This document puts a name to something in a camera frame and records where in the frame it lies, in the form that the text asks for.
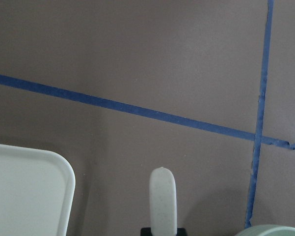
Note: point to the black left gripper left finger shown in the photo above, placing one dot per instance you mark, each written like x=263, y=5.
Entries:
x=145, y=231

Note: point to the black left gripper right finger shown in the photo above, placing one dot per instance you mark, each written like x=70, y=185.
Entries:
x=181, y=232

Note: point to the cream plastic spoon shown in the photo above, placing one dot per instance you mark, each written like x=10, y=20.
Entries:
x=163, y=202

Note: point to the light green bowl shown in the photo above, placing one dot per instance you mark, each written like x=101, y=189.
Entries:
x=268, y=230

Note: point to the cream bear tray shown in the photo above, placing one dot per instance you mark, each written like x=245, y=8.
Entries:
x=36, y=192

